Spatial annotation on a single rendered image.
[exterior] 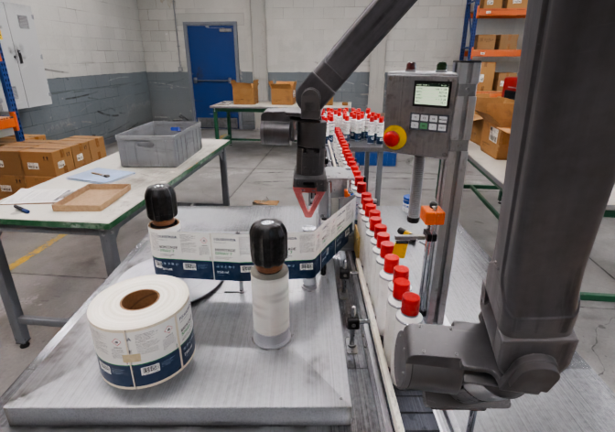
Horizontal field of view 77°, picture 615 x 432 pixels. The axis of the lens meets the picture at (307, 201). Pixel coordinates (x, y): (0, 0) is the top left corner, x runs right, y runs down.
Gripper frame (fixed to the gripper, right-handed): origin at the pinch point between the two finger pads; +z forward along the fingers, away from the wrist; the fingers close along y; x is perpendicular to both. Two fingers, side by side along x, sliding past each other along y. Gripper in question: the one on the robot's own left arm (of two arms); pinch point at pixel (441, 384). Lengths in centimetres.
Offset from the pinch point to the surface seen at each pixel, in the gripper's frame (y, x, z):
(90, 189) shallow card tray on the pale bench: 141, -109, 129
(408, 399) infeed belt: -1.0, 0.6, 23.8
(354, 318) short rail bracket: 7.5, -16.9, 33.4
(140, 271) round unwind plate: 70, -35, 54
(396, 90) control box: -1, -62, 4
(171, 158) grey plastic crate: 109, -148, 152
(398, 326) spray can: 1.7, -11.3, 14.8
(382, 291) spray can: 1.9, -21.5, 26.1
